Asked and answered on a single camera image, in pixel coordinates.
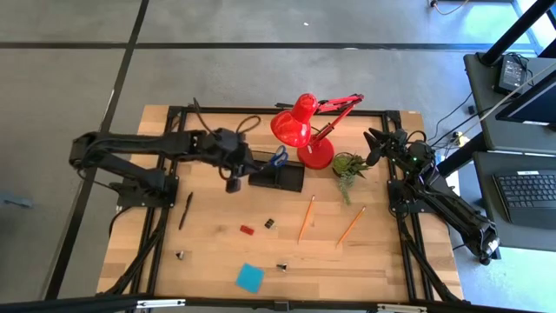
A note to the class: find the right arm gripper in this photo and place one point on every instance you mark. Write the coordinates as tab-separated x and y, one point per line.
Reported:
395	143

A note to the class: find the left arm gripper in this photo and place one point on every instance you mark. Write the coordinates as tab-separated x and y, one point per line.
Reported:
228	150

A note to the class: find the small black sharpener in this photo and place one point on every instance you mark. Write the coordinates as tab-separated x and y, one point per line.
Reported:
269	223

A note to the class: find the small red eraser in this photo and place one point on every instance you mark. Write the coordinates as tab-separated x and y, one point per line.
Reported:
246	230

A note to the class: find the orange pencil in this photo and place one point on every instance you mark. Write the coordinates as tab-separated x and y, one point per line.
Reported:
306	219
351	226

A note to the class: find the black pen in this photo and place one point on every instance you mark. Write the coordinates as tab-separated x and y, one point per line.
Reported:
186	211

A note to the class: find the black binder clip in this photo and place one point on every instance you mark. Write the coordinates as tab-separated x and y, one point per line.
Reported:
282	266
180	255

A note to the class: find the blue sticky note pad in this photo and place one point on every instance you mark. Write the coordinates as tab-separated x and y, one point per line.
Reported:
250	278

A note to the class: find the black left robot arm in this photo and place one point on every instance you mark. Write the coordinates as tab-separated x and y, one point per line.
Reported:
130	143

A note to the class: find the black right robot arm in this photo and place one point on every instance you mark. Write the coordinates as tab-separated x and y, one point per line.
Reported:
456	213

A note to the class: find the black mesh desk organizer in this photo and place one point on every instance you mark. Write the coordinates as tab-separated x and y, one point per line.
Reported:
289	178

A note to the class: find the green succulent in pot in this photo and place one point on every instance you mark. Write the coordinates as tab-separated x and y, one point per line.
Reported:
345	165

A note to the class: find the red desk lamp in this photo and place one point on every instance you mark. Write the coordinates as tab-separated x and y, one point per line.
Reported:
295	126

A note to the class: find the yellow power plug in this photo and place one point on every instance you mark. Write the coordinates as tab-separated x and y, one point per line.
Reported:
460	139

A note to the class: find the white paper sheet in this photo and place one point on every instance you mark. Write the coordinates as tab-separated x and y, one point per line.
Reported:
454	182

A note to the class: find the black diagonal desk strut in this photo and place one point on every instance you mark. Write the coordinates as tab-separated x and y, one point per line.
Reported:
465	150

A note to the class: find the small black plug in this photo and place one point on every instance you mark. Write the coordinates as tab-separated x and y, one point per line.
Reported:
470	110

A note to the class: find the grey desk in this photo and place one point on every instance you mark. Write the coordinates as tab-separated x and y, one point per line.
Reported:
482	82
534	237

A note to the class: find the black beam with silver brackets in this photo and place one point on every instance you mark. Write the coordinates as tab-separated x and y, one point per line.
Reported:
226	303

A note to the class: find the black power adapter box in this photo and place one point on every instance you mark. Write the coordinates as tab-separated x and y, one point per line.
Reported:
510	74

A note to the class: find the black computer keyboard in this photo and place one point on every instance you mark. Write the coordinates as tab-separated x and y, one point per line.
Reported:
527	191

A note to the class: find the black computer monitor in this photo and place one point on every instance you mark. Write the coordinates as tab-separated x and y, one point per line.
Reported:
532	106

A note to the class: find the black caster wheel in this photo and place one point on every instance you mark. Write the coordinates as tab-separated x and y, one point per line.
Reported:
485	261

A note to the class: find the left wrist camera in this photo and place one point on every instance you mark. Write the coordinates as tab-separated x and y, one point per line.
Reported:
233	185

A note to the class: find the black aluminium table frame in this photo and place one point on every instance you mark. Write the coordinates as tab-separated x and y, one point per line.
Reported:
243	111

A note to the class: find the black diagonal post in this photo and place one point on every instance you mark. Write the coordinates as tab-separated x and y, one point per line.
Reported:
517	31

